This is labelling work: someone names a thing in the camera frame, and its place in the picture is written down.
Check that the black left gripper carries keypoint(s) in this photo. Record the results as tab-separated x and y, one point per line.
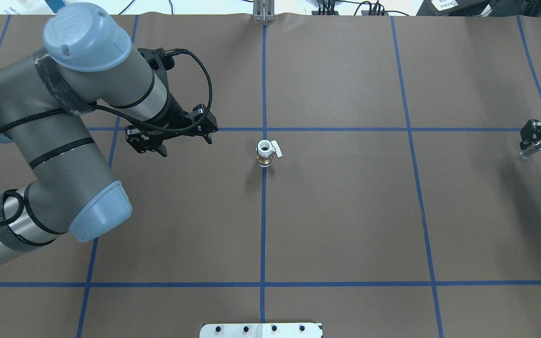
173	114

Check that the chrome angle pipe fitting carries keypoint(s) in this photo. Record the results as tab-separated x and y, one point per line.
529	150

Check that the white brass PPR valve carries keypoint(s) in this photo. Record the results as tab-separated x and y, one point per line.
266	150

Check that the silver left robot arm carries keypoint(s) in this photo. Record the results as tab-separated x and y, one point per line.
87	63

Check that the blue toy block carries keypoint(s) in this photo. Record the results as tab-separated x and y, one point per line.
55	5

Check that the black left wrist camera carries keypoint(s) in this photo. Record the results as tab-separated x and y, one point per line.
159	60

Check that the aluminium frame post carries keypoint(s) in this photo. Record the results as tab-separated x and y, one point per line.
263	11

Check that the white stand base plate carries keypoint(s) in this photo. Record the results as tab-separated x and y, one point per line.
262	330

